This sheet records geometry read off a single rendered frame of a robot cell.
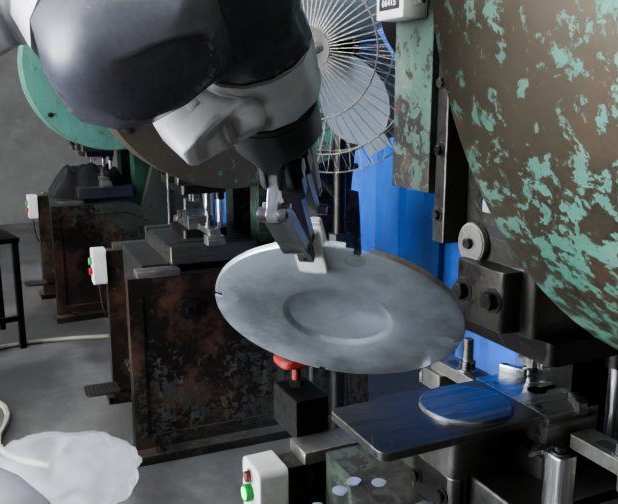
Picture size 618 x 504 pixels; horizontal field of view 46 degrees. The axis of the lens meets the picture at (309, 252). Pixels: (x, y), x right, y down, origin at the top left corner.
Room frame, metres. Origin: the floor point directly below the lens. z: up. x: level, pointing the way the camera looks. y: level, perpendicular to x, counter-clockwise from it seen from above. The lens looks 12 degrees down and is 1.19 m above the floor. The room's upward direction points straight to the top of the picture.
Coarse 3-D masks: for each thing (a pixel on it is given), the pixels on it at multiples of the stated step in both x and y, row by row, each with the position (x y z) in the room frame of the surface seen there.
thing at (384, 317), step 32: (256, 256) 0.74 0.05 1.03; (288, 256) 0.73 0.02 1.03; (384, 256) 0.70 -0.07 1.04; (224, 288) 0.80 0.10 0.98; (256, 288) 0.79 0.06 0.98; (288, 288) 0.77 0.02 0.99; (320, 288) 0.76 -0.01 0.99; (352, 288) 0.75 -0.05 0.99; (384, 288) 0.74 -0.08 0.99; (416, 288) 0.73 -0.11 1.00; (448, 288) 0.73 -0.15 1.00; (256, 320) 0.84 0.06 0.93; (288, 320) 0.83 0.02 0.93; (320, 320) 0.82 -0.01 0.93; (352, 320) 0.81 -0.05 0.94; (384, 320) 0.80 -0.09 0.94; (416, 320) 0.77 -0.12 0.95; (448, 320) 0.76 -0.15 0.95; (288, 352) 0.89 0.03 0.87; (320, 352) 0.87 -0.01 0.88; (352, 352) 0.86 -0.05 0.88; (384, 352) 0.84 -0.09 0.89; (416, 352) 0.83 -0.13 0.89; (448, 352) 0.81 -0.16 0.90
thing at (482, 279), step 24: (480, 192) 0.98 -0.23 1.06; (480, 216) 0.98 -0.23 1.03; (480, 240) 0.95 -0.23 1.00; (504, 240) 0.93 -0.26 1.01; (480, 264) 0.93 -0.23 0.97; (504, 264) 0.93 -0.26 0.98; (456, 288) 0.95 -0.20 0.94; (480, 288) 0.92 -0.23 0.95; (504, 288) 0.88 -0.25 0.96; (528, 288) 0.88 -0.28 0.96; (480, 312) 0.92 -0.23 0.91; (504, 312) 0.88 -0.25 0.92; (528, 312) 0.88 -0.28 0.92; (552, 312) 0.88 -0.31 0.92; (528, 336) 0.88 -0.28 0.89; (552, 336) 0.89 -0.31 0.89
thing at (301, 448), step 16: (320, 432) 1.12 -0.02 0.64; (336, 432) 1.12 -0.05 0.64; (304, 448) 1.07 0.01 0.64; (320, 448) 1.07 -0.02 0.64; (336, 448) 1.07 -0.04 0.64; (288, 464) 1.06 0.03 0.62; (304, 464) 1.05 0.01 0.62; (320, 464) 1.07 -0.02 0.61; (304, 480) 1.06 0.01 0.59; (320, 480) 1.07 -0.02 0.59; (304, 496) 1.06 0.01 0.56; (320, 496) 1.07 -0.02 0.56
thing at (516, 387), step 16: (496, 384) 1.00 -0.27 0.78; (512, 384) 1.00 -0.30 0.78; (528, 384) 1.00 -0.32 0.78; (544, 384) 1.00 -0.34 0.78; (528, 400) 0.94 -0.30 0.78; (544, 400) 0.94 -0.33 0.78; (560, 400) 0.94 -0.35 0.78; (544, 416) 0.89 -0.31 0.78; (560, 416) 0.90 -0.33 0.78; (576, 416) 0.91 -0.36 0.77; (592, 416) 0.92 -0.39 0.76; (528, 432) 0.92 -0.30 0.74; (544, 432) 0.89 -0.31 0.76; (560, 432) 0.90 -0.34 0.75
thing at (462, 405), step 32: (480, 384) 1.00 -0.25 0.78; (352, 416) 0.89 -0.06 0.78; (384, 416) 0.89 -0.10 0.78; (416, 416) 0.89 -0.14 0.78; (448, 416) 0.88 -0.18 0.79; (480, 416) 0.88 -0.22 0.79; (512, 416) 0.89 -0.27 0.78; (384, 448) 0.80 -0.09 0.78; (416, 448) 0.81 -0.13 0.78; (448, 448) 0.86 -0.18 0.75; (480, 448) 0.87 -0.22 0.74; (416, 480) 0.92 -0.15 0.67; (448, 480) 0.86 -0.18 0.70
